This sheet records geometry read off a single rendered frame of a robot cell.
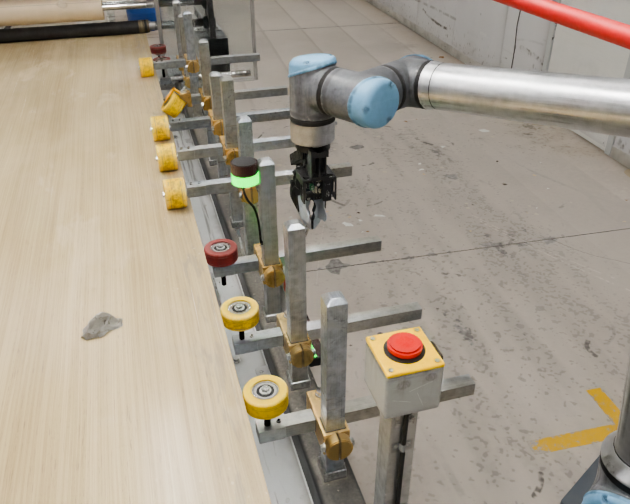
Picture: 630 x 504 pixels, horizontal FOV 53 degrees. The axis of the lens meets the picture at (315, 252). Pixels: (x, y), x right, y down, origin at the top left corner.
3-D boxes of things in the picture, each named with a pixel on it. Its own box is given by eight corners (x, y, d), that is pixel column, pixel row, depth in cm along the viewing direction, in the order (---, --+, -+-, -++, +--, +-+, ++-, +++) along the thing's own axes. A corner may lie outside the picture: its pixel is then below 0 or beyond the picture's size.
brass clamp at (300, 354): (300, 326, 145) (300, 309, 142) (317, 365, 134) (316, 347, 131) (274, 331, 143) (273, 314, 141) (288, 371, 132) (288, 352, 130)
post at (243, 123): (259, 270, 185) (249, 113, 160) (261, 276, 183) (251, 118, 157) (247, 272, 185) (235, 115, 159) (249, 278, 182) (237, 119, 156)
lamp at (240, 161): (260, 237, 152) (255, 154, 140) (265, 249, 147) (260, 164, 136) (236, 241, 150) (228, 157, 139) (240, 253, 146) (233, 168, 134)
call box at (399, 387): (414, 373, 80) (419, 324, 76) (439, 412, 74) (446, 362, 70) (362, 384, 78) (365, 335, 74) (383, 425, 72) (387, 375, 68)
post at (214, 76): (230, 202, 228) (219, 70, 202) (232, 207, 225) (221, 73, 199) (221, 204, 227) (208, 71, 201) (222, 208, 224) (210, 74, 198)
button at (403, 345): (413, 339, 74) (414, 328, 73) (427, 361, 71) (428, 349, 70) (381, 345, 73) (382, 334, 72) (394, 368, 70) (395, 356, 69)
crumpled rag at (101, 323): (108, 309, 131) (106, 300, 130) (128, 322, 127) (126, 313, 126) (70, 330, 125) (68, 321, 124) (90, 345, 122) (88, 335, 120)
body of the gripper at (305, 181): (302, 207, 129) (301, 152, 122) (291, 189, 136) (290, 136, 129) (337, 202, 130) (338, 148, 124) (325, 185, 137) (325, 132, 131)
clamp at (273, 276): (273, 257, 163) (272, 240, 160) (285, 286, 152) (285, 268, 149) (251, 260, 162) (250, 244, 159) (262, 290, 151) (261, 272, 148)
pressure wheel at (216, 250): (237, 273, 161) (233, 234, 155) (243, 290, 155) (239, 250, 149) (206, 278, 159) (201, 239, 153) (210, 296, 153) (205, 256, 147)
